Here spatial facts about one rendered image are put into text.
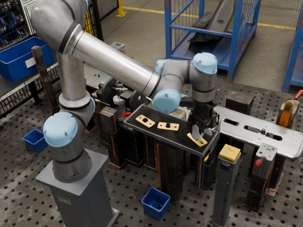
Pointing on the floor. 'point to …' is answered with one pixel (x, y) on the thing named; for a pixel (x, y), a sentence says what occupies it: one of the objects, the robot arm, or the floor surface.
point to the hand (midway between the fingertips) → (197, 135)
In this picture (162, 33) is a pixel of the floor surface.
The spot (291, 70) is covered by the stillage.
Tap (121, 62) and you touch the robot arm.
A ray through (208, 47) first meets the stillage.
